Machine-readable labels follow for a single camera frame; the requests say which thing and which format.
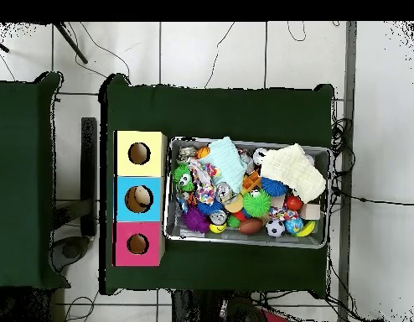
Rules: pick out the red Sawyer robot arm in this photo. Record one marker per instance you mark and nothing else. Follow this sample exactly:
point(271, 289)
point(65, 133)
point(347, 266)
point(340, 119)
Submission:
point(275, 318)

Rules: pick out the wooden box with three holes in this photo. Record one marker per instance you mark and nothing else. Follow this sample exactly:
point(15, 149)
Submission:
point(156, 201)

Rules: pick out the colourful heart print cloth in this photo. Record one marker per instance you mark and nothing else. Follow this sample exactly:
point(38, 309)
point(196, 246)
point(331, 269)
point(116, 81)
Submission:
point(205, 191)

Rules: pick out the silver drink can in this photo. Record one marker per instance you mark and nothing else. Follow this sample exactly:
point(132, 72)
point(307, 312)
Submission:
point(224, 193)

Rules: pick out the light blue waffle cloth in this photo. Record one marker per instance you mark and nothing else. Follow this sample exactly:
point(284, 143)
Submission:
point(227, 164)

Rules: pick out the small green fuzzy eyed toy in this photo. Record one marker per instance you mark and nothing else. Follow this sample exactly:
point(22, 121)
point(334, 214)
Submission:
point(180, 174)

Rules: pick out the purple spiky ball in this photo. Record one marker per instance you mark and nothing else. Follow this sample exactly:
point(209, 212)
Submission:
point(195, 220)

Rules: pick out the large green fuzzy eyed toy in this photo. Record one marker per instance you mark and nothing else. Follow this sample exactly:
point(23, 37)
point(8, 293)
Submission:
point(257, 204)

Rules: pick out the brown toy football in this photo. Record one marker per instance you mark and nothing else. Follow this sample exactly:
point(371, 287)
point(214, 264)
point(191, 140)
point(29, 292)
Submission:
point(250, 226)

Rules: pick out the dark green table cloth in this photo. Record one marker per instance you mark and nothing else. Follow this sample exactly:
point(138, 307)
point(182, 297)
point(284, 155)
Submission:
point(227, 114)

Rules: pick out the black and white soccer ball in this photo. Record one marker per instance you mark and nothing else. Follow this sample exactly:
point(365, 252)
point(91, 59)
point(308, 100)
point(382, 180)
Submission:
point(275, 228)

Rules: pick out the cream waffle cloth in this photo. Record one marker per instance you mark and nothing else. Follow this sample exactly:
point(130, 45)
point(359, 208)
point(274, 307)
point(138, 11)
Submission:
point(294, 171)

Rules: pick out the blue globe print ball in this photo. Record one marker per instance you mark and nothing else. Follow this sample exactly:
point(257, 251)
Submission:
point(293, 225)

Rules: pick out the black flat panel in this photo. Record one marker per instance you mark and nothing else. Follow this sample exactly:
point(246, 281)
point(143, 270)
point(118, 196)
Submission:
point(89, 167)

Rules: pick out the grey oval floor object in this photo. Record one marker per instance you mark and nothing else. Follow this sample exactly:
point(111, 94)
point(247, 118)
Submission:
point(71, 250)

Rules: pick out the green covered side table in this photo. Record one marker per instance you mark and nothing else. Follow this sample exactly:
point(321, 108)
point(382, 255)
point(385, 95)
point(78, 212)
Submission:
point(22, 167)

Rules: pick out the long black tripod leg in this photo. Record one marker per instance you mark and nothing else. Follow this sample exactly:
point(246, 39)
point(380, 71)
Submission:
point(71, 42)

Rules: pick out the short black tripod leg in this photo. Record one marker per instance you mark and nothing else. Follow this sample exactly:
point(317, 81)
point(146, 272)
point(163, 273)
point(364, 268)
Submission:
point(1, 45)

